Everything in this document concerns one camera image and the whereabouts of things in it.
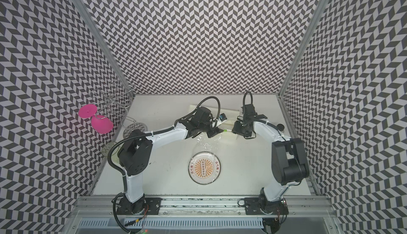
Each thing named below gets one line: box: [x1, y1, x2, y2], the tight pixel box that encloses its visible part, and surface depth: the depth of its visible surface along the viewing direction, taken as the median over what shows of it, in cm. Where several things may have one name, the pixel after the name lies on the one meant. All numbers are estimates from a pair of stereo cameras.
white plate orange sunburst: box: [188, 151, 221, 185], surface depth 86 cm
